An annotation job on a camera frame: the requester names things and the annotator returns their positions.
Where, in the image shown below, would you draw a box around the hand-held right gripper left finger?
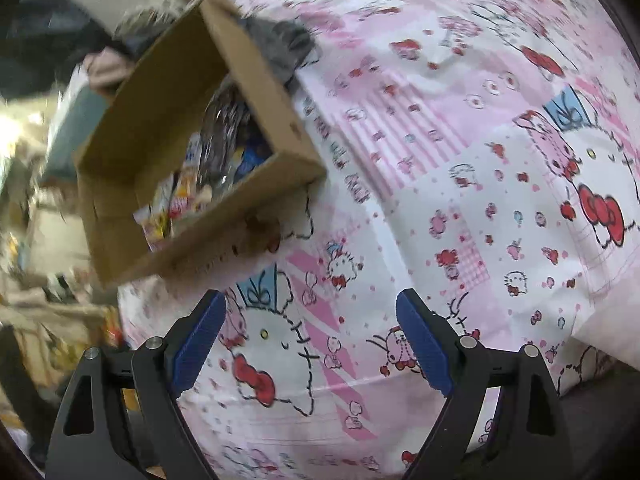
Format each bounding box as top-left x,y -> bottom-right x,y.
45,289 -> 227,480

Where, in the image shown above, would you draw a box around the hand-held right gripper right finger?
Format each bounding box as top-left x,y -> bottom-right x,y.
395,288 -> 571,480

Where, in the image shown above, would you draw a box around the yellow bear print snack packet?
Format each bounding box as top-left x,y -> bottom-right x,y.
132,180 -> 173,253

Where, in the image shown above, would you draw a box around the red white rice cake packet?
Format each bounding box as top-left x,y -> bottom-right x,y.
167,170 -> 198,233

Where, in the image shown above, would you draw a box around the brown cardboard box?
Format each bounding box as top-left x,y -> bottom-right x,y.
72,0 -> 328,288

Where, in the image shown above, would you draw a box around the person's grey trousers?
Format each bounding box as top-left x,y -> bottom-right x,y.
560,360 -> 640,480

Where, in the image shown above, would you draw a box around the pink garment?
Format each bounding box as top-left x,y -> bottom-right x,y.
82,47 -> 136,98

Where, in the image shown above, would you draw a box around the grey cloth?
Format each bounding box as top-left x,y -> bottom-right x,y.
242,15 -> 323,86

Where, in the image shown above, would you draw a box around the black cloth pile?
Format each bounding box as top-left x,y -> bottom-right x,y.
0,0 -> 116,101

